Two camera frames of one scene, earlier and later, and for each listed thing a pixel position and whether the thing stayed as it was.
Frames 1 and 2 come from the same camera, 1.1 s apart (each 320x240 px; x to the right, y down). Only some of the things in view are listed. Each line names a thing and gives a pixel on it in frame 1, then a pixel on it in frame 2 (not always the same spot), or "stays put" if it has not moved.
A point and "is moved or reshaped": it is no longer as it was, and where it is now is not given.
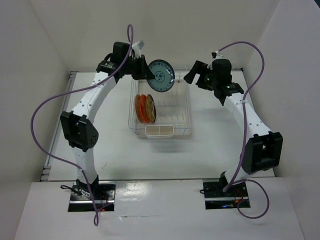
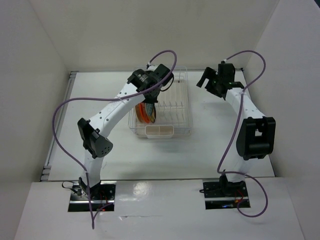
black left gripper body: (132, 65) -> (152, 100)
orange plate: (144, 111) stays put
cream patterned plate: (137, 107) stays put
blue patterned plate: (164, 74) is moved or reshaped
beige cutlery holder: (161, 131) stays put
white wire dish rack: (173, 106) stays put
